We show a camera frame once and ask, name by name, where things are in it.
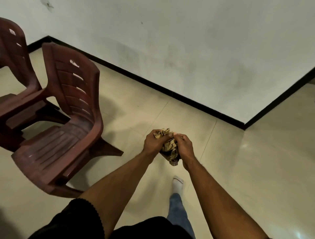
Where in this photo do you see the black skirting board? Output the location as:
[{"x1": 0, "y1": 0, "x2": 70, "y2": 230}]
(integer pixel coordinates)
[{"x1": 27, "y1": 36, "x2": 315, "y2": 130}]

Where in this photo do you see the maroon plastic chair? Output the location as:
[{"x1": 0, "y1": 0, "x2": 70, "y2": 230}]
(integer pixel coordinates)
[
  {"x1": 11, "y1": 42, "x2": 124, "y2": 199},
  {"x1": 0, "y1": 17, "x2": 71, "y2": 152}
]

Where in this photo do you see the brown paper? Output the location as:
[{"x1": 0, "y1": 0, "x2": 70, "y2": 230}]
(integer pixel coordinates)
[{"x1": 153, "y1": 128, "x2": 182, "y2": 167}]

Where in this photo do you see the person's left hand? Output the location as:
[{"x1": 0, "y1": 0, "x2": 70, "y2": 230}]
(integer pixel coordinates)
[{"x1": 143, "y1": 129, "x2": 174, "y2": 157}]

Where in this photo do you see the person's right forearm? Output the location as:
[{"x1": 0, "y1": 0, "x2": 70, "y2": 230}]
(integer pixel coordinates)
[{"x1": 182, "y1": 158, "x2": 270, "y2": 239}]

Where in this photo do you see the person's white sock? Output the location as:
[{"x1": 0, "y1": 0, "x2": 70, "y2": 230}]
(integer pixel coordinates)
[{"x1": 172, "y1": 175, "x2": 184, "y2": 195}]

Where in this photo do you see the person's black shirt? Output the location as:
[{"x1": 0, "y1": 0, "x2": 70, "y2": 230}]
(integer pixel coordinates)
[{"x1": 28, "y1": 198, "x2": 195, "y2": 239}]

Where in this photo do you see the person's blue jeans leg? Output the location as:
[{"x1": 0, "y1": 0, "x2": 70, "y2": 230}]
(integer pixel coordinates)
[{"x1": 166, "y1": 193, "x2": 196, "y2": 239}]

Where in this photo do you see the person's left forearm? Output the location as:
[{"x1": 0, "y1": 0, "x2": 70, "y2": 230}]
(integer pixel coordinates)
[{"x1": 78, "y1": 150, "x2": 160, "y2": 239}]

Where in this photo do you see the person's right hand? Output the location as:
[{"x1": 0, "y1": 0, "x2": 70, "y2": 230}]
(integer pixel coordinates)
[{"x1": 173, "y1": 133, "x2": 196, "y2": 170}]

